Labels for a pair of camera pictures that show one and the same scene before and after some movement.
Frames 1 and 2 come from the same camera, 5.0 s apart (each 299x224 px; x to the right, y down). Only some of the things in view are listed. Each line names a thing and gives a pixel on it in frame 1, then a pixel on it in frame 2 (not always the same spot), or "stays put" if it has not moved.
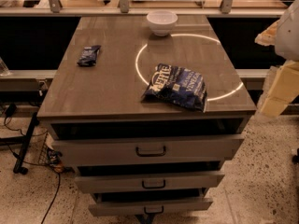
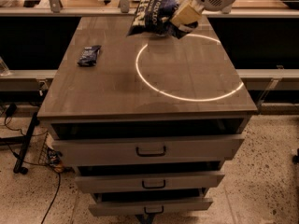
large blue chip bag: [177, 85] -> [153, 15]
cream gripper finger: [273, 107] -> [186, 15]
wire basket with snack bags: [50, 158] stays put
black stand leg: [18, 168] stays put
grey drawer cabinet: [147, 109] stays put
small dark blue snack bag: [89, 56] stays put
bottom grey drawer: [114, 204] stays put
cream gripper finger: [268, 36] -> [187, 28]
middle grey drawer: [106, 181] stays put
